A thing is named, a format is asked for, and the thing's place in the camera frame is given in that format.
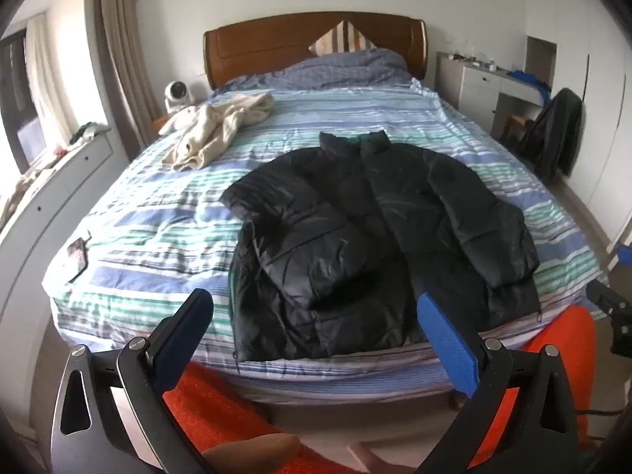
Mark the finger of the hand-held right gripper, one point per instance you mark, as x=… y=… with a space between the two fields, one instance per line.
x=605 y=296

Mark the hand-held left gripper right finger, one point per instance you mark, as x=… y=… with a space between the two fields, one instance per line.
x=447 y=340

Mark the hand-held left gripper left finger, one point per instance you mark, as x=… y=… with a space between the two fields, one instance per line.
x=182 y=340

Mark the black puffer jacket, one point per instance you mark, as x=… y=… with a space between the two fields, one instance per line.
x=345 y=227

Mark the person's left hand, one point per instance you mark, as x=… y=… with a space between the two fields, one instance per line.
x=247 y=449

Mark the smartphone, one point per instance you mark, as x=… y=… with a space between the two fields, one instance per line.
x=76 y=256

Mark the bed with striped sheet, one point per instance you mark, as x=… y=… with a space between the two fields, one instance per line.
x=148 y=207

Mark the dark jacket on chair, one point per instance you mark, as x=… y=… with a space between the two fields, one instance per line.
x=553 y=133

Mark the white wardrobe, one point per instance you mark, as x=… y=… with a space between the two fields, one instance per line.
x=607 y=108

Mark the wooden chair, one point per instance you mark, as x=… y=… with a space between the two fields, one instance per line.
x=513 y=126

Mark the white low cabinet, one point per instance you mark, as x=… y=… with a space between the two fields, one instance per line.
x=59 y=182

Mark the beige crumpled garment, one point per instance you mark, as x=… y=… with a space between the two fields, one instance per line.
x=212 y=128

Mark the beige cloth on cabinet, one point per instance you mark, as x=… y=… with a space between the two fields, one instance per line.
x=22 y=192

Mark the wooden nightstand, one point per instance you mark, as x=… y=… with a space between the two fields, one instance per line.
x=160 y=123

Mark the blue cloth on desk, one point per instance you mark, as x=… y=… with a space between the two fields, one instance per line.
x=531 y=81

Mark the green item on cabinet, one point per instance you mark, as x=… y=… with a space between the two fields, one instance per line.
x=89 y=131

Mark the small white fan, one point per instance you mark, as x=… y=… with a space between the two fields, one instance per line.
x=177 y=95

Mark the white desk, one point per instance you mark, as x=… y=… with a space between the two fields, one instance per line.
x=474 y=84

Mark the window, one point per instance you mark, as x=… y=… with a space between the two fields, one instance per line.
x=19 y=108

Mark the blue patterned duvet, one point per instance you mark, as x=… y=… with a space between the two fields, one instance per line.
x=335 y=71

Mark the white sheer curtain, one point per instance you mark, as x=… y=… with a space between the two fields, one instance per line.
x=44 y=74

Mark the brown wooden headboard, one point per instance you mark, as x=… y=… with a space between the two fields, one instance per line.
x=256 y=49

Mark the beige curtain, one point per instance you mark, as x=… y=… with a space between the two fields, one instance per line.
x=118 y=34

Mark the striped pillow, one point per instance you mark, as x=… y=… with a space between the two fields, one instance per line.
x=340 y=39

